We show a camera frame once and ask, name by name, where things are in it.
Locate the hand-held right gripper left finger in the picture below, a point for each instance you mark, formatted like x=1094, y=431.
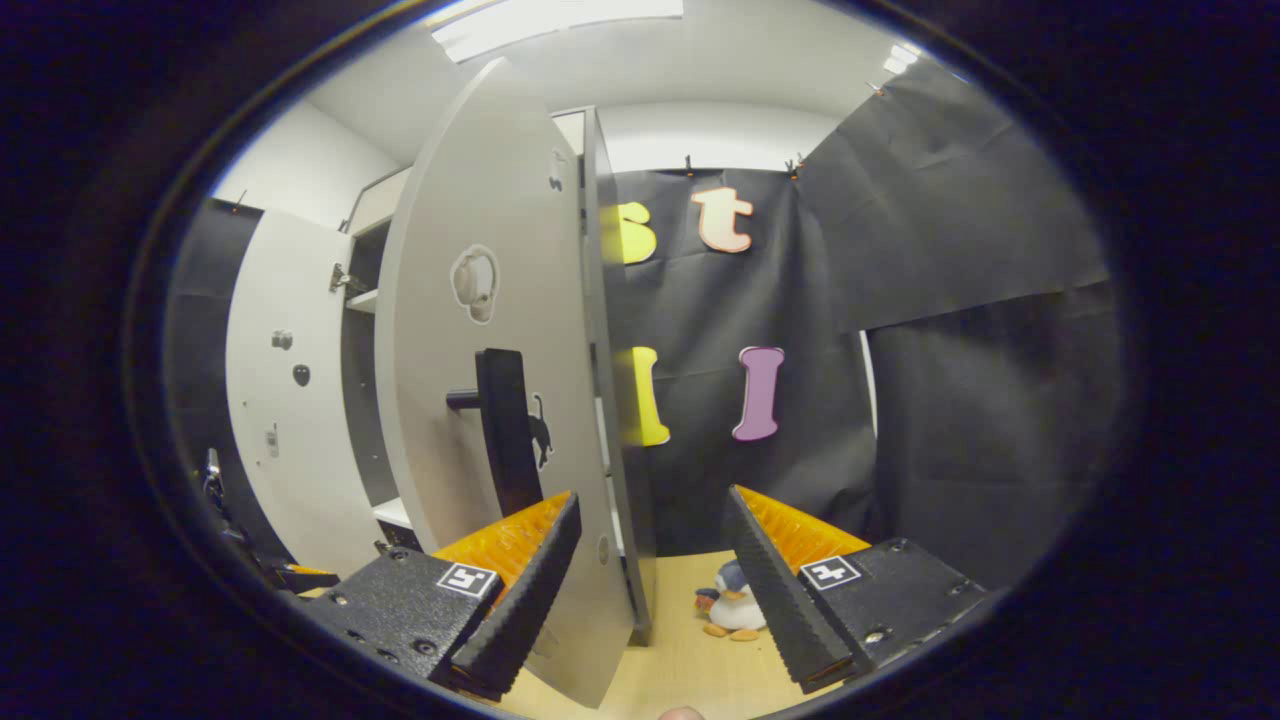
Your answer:
x=525, y=610

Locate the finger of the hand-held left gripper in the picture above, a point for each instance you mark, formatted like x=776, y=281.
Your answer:
x=310, y=577

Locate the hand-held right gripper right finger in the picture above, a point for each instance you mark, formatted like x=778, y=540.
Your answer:
x=775, y=600

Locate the white cabinet door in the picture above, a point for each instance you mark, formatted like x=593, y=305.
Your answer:
x=290, y=450
x=480, y=200

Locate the white and grey cabinet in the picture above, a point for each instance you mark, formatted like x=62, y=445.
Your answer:
x=625, y=480

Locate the metal door hinge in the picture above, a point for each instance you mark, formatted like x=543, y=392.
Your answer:
x=348, y=280

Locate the penguin plush toy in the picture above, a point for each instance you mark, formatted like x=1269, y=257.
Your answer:
x=735, y=605

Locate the ceiling light panel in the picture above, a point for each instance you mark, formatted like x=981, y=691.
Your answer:
x=902, y=56
x=550, y=22

